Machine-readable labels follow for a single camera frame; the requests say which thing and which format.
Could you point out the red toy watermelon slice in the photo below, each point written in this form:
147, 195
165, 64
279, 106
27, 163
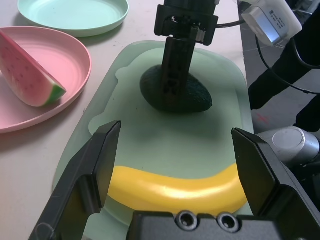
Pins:
25, 77

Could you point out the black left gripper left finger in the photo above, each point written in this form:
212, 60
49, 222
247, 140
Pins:
82, 180

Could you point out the green plate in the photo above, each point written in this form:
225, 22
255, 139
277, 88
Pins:
75, 17

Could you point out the green cutting mat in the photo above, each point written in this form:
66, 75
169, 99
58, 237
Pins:
162, 140

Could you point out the pink plate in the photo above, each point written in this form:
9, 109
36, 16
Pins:
67, 62

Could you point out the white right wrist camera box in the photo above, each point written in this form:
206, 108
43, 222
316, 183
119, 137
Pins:
272, 22

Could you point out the dark green toy avocado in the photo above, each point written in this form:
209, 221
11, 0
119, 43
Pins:
197, 97

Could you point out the grey left robot leg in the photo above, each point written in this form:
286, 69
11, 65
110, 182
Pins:
287, 142

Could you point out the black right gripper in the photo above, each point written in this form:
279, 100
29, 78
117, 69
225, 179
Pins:
185, 10

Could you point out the yellow toy banana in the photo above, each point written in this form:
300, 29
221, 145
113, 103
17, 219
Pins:
175, 192

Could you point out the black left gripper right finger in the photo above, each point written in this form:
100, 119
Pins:
265, 180

